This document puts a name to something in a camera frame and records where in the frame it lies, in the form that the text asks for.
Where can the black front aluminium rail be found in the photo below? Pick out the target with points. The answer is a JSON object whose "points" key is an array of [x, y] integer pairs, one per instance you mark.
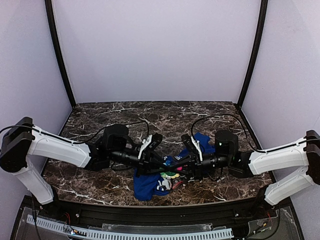
{"points": [[228, 213]]}

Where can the left black frame post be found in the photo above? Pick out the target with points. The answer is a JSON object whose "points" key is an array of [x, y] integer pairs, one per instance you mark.
{"points": [[58, 52]]}

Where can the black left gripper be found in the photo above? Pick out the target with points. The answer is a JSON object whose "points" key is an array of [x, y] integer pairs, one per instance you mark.
{"points": [[144, 161]]}

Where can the blue printed t-shirt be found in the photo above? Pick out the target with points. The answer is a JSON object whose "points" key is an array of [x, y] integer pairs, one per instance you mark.
{"points": [[146, 186]]}

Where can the white slotted cable duct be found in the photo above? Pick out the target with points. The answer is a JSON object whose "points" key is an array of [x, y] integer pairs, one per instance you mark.
{"points": [[132, 232]]}

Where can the black frame post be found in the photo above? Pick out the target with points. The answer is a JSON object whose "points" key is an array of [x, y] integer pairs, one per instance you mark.
{"points": [[58, 52], [254, 52]]}

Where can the right black frame post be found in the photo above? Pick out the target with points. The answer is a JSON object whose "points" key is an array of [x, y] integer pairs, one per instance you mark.
{"points": [[254, 52]]}

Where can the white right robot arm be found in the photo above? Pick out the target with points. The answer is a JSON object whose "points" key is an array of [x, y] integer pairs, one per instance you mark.
{"points": [[304, 154]]}

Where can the rainbow flower plush brooch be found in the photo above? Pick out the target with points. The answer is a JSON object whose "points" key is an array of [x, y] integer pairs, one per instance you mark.
{"points": [[169, 174]]}

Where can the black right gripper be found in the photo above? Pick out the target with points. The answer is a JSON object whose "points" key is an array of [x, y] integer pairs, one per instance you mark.
{"points": [[196, 163]]}

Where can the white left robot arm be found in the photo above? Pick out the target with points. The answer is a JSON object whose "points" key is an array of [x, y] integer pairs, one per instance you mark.
{"points": [[25, 139]]}

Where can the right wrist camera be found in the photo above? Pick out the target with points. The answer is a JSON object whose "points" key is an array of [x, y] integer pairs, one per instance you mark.
{"points": [[212, 145]]}

